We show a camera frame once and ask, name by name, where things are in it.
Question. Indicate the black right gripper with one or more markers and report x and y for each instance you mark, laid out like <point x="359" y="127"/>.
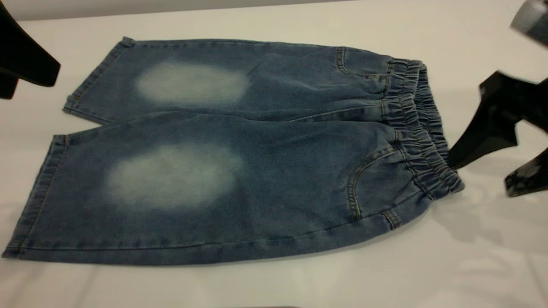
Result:
<point x="522" y="98"/>

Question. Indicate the blue denim jeans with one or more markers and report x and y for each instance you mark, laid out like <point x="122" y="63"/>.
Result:
<point x="278" y="171"/>

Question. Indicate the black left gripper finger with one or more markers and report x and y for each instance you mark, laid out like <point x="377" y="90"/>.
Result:
<point x="30" y="55"/>
<point x="7" y="85"/>

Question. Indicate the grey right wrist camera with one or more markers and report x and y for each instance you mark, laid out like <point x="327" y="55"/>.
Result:
<point x="533" y="19"/>

